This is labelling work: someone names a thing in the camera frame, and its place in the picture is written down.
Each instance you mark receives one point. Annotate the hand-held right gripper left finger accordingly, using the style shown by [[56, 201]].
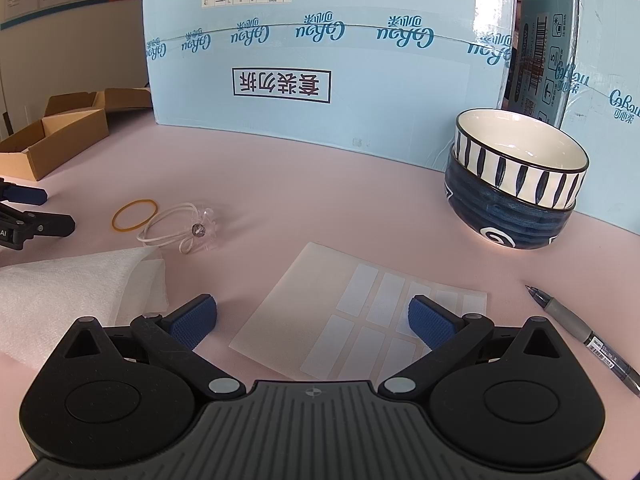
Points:
[[195, 322]]

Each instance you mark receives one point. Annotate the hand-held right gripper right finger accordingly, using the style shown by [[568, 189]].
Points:
[[430, 322]]

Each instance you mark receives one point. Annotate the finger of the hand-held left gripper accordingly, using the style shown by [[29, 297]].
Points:
[[45, 225], [30, 197]]

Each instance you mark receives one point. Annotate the white foam cloth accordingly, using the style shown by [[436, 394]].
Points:
[[60, 290]]

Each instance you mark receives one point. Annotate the open brown cardboard box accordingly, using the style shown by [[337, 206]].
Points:
[[65, 145]]

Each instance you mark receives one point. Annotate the yellow rubber band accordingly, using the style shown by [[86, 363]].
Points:
[[135, 202]]

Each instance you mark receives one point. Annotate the white label sticker sheet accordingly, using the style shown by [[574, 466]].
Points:
[[300, 320]]

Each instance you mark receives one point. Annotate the dark blue ceramic bowl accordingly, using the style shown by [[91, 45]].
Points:
[[500, 220]]

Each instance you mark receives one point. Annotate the grey ballpoint pen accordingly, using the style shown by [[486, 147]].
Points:
[[570, 322]]

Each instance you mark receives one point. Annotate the striped white ceramic bowl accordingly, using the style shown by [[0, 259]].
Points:
[[500, 165]]

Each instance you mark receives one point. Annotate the large light blue carton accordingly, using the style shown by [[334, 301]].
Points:
[[350, 35]]

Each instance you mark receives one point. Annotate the light blue carton with barcode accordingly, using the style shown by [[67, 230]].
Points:
[[610, 60]]

